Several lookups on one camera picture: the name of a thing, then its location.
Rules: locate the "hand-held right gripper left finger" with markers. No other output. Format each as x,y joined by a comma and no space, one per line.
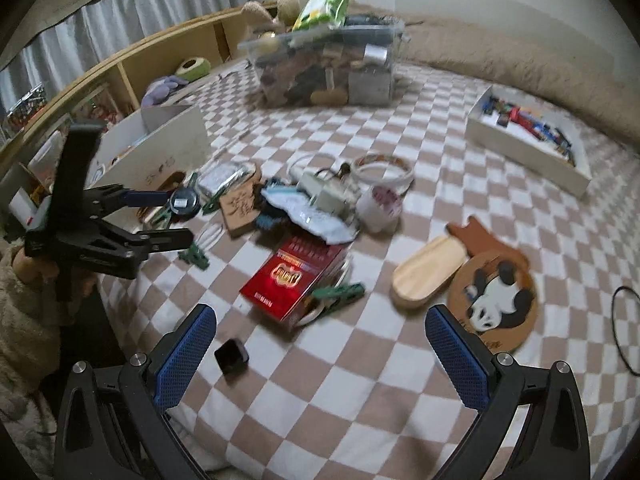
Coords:
185,357

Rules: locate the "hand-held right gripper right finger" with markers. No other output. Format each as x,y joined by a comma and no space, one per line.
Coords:
456,360

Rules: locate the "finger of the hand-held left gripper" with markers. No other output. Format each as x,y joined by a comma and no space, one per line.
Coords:
145,197
160,241

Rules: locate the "black round case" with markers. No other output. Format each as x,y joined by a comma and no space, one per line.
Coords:
184,204

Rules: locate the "white cardboard box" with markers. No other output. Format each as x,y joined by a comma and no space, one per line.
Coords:
170,145

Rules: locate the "person's left forearm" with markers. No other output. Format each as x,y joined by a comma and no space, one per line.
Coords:
25,330

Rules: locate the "person's left hand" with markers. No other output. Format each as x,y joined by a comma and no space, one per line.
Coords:
37,272

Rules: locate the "small black box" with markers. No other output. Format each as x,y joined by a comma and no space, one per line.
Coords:
231,357

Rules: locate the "round panda wooden coaster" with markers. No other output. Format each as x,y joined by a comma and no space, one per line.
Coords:
495,300

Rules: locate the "clear plastic case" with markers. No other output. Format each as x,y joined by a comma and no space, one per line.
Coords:
220,177

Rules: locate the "engraved wooden plaque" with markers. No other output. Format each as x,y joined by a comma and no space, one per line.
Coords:
240,205

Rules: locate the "wooden oval tray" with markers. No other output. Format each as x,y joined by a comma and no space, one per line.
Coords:
425,275

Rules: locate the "purple plush toy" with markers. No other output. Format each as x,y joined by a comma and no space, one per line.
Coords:
162,90

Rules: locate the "dark blue crochet piece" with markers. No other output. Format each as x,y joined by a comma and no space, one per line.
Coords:
267,221

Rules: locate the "brown bear wooden coaster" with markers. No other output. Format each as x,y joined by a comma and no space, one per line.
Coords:
480,235

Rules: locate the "red box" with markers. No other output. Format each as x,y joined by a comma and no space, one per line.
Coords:
290,280

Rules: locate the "jar of colourful pieces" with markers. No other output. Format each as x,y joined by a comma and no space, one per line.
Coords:
25,107

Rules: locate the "wooden shelf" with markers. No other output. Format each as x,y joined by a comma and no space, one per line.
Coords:
130,65

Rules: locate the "green avocado plush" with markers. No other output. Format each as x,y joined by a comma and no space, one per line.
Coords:
192,69

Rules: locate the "white and blue foil packet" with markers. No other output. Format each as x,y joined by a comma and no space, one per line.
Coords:
310,215

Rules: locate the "white plastic holder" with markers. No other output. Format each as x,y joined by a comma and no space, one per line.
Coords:
322,195

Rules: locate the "small white tape roll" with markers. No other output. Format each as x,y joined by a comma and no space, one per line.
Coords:
377,207

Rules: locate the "grey curtain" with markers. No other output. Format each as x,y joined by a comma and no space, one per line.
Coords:
140,15

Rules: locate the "yellow ball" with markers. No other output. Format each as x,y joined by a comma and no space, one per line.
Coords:
270,42

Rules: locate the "clear plastic storage bin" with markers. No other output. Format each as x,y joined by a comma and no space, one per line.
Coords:
325,75

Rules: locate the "white tray box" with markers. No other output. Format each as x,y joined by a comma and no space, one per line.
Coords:
525,152

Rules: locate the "brown plush toy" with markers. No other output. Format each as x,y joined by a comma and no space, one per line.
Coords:
287,5

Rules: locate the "pile of colourful lighters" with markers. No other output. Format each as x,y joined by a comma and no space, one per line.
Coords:
530,122

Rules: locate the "green snack packet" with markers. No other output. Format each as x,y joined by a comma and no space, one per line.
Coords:
322,5

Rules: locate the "beige quilt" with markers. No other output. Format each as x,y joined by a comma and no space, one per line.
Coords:
525,60

